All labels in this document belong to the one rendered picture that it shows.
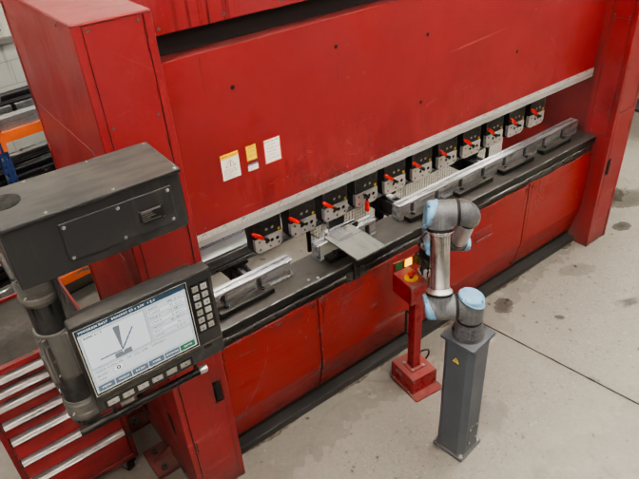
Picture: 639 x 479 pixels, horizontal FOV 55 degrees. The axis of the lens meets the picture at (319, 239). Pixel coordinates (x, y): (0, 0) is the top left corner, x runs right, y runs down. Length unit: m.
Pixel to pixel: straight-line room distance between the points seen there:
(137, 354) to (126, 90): 0.82
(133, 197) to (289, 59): 1.08
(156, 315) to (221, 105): 0.91
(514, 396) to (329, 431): 1.07
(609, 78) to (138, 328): 3.44
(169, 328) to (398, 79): 1.68
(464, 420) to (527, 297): 1.44
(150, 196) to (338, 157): 1.34
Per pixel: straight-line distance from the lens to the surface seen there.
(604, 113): 4.54
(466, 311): 2.73
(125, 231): 1.80
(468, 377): 2.96
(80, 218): 1.74
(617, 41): 4.40
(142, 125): 2.11
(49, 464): 3.23
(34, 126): 3.98
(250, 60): 2.50
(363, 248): 3.01
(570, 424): 3.67
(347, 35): 2.77
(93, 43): 2.00
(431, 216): 2.58
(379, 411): 3.57
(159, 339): 2.02
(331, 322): 3.25
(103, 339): 1.93
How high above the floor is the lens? 2.73
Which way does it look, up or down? 34 degrees down
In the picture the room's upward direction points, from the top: 4 degrees counter-clockwise
